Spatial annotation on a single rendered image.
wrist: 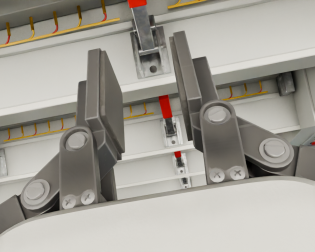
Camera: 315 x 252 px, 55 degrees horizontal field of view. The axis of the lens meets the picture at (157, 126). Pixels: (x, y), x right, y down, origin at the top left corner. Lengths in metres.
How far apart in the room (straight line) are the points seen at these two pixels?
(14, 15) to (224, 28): 0.17
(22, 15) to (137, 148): 0.24
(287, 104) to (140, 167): 0.32
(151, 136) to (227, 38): 0.22
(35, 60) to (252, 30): 0.18
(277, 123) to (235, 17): 0.22
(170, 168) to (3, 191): 0.36
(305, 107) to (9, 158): 0.43
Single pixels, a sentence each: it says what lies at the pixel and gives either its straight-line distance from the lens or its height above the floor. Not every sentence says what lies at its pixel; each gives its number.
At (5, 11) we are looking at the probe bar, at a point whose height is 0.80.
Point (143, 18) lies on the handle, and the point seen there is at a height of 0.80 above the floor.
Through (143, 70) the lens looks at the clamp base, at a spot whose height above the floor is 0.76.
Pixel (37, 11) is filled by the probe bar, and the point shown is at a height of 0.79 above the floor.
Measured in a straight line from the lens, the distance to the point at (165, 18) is 0.26.
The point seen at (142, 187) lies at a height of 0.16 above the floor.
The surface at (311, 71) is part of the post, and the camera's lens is 0.41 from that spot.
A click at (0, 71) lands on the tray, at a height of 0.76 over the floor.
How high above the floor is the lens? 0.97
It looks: 68 degrees down
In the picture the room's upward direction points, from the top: 21 degrees counter-clockwise
